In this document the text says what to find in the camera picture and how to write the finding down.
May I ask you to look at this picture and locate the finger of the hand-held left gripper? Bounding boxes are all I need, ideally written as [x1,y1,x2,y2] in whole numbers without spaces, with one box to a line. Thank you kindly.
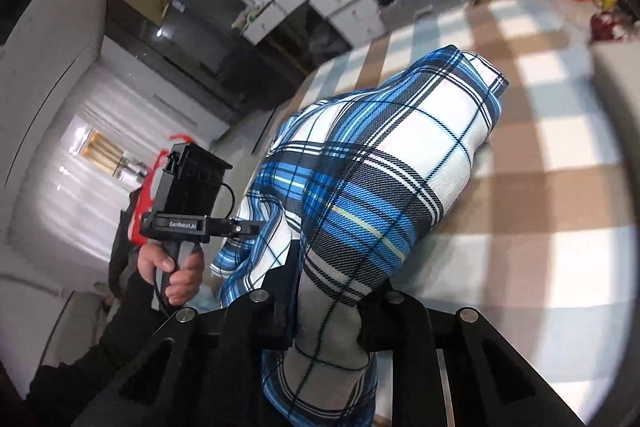
[219,217,265,241]

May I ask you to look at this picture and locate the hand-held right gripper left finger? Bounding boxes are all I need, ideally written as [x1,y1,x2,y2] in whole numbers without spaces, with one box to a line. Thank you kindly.
[82,239,306,427]

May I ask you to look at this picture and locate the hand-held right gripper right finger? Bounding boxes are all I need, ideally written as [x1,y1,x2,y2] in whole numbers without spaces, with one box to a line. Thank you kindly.
[357,289,586,427]

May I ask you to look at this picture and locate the blue plaid shirt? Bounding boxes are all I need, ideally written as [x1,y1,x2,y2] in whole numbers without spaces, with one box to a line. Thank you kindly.
[210,45,509,427]

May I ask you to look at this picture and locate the person's left forearm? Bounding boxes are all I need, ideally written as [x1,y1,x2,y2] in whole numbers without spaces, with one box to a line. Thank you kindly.
[27,264,173,427]

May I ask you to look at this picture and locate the person's left hand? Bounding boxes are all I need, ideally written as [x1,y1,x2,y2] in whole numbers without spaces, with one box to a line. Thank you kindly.
[135,239,206,306]

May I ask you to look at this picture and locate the white curtain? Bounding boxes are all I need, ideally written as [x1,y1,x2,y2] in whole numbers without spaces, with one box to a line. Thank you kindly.
[10,57,242,269]

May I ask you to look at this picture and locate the grey fridge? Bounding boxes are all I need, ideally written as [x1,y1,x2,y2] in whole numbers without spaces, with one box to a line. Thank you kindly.
[106,0,312,126]

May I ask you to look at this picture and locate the checked bed sheet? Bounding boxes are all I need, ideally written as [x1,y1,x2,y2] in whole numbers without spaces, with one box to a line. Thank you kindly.
[215,0,640,427]

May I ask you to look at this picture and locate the white desk with drawers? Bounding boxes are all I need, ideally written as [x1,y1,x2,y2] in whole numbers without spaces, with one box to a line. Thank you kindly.
[239,0,386,53]

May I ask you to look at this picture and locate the pile of loose shoes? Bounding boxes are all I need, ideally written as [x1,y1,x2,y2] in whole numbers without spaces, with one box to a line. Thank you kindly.
[589,9,636,43]

